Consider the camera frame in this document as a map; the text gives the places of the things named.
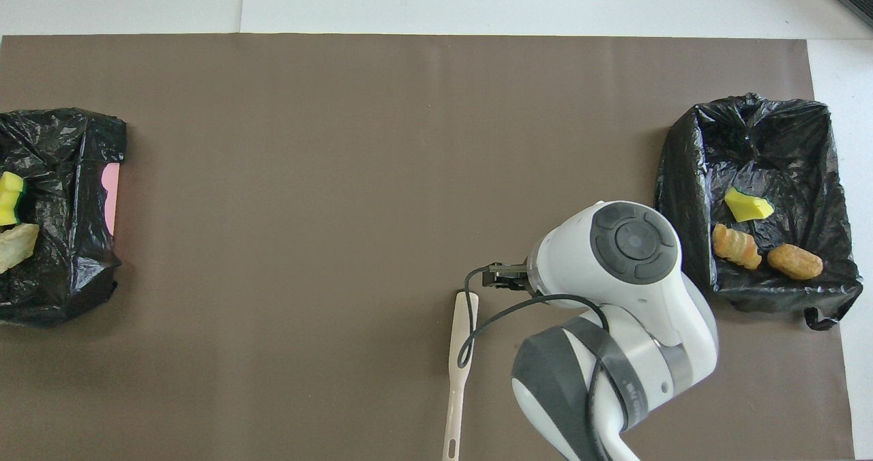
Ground black plastic trash bag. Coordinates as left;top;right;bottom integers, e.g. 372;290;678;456
0;108;128;326
653;93;864;331

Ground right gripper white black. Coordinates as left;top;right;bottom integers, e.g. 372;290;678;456
482;259;539;294

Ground beige hand brush black bristles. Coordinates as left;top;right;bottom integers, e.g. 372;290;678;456
442;292;479;461

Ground brown table mat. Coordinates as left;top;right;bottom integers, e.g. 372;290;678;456
0;33;855;461

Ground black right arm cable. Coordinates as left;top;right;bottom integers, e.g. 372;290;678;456
456;265;612;461

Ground pink plastic bin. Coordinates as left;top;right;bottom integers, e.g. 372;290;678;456
102;163;121;237

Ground toy croissant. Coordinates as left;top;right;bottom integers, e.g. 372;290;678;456
712;224;763;271

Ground yellow green scouring sponge piece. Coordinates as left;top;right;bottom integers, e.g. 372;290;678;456
724;187;775;223
0;171;27;227

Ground brown toy bread roll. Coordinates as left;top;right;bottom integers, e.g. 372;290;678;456
767;243;825;282

